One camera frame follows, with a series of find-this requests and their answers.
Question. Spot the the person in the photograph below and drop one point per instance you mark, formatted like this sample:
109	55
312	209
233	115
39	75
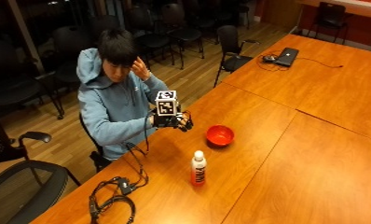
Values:
111	115

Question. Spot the black chair by wall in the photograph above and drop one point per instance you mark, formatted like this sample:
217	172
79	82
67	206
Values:
330	19

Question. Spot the red bowl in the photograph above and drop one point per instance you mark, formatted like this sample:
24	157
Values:
220	135

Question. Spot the black power adapter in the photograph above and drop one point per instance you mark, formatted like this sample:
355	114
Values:
269	58

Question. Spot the black laptop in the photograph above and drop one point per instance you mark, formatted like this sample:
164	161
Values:
288	57

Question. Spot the white marker cube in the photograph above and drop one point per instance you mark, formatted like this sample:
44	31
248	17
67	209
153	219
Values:
167	104

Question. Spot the black office chair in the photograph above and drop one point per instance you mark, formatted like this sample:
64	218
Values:
11	146

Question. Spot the small black hub box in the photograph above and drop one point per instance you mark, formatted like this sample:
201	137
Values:
127	186

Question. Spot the orange drink bottle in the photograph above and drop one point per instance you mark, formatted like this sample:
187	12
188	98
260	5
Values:
198	169

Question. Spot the black mesh armchair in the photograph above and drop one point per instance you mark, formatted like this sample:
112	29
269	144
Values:
27	193

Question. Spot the row of black chairs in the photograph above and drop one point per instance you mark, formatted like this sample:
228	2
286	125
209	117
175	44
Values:
111	37

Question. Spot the person's black chair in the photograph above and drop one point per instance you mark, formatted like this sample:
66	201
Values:
97	155

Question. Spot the black chair with armrests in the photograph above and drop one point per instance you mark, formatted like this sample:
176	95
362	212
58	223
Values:
232	53

